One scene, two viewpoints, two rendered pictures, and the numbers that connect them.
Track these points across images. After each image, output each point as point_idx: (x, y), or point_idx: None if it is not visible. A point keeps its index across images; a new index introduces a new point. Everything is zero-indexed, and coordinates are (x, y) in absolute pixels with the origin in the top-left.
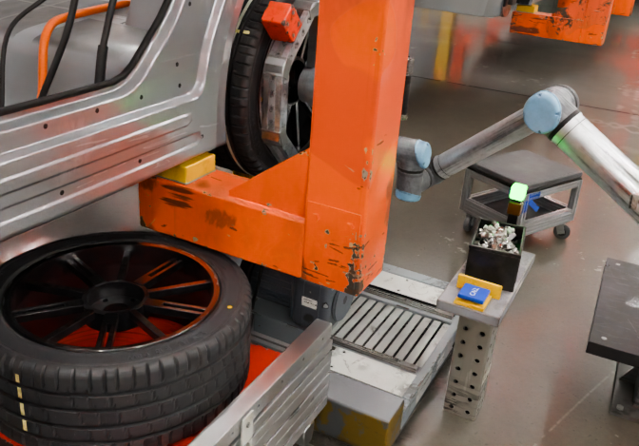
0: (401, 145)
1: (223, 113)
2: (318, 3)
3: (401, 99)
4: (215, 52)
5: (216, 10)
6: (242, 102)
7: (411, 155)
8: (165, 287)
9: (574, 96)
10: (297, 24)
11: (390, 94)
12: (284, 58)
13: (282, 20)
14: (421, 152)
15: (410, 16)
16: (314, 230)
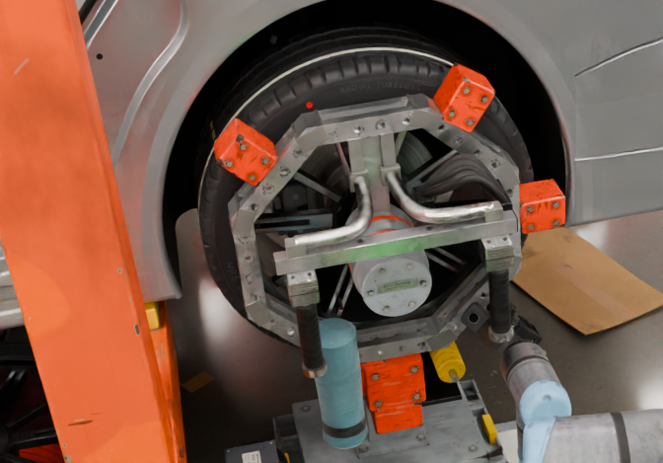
0: (516, 377)
1: (161, 261)
2: (321, 127)
3: (139, 369)
4: (121, 187)
5: (122, 133)
6: (204, 248)
7: (517, 404)
8: (21, 459)
9: (626, 457)
10: (259, 161)
11: (85, 364)
12: (238, 207)
13: (218, 158)
14: (526, 408)
15: (109, 266)
16: None
